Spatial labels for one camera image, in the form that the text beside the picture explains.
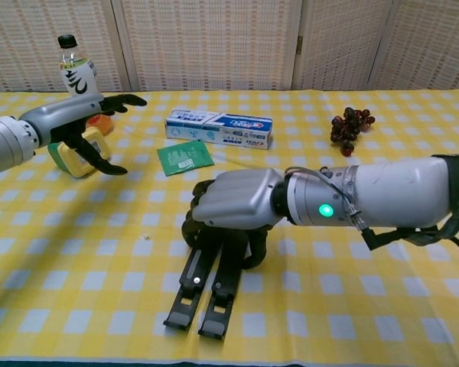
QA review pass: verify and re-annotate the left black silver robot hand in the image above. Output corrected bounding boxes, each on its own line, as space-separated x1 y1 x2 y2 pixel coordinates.
18 93 148 176

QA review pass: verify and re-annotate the dark red grape bunch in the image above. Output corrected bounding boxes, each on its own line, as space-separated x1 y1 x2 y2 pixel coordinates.
330 106 376 158

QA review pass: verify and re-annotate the white woven screen panel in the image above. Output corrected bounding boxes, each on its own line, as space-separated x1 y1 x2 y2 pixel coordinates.
292 0 401 92
0 0 133 99
110 0 303 93
369 0 459 91

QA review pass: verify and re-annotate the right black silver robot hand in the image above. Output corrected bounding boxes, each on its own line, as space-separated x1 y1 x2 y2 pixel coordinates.
181 167 284 271

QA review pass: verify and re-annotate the thin grey wire with plug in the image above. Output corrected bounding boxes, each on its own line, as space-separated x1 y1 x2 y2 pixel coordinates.
285 166 368 232

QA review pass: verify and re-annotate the green sachet packet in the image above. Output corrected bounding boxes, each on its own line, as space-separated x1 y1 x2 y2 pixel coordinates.
156 139 215 177

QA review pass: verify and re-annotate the plastic tea drink bottle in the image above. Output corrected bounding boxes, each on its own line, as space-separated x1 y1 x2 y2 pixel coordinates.
57 34 114 135

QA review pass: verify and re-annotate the yellow white checkered tablecloth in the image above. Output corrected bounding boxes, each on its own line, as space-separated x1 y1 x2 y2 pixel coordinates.
0 87 459 364

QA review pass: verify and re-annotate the yellow green tape roll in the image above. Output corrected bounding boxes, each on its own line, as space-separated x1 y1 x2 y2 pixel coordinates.
47 127 111 178

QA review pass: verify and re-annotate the blue white toothpaste box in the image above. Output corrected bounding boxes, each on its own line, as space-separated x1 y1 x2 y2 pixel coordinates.
164 108 273 150

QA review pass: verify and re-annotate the black folding laptop stand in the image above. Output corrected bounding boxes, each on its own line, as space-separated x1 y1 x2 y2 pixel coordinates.
163 227 253 339

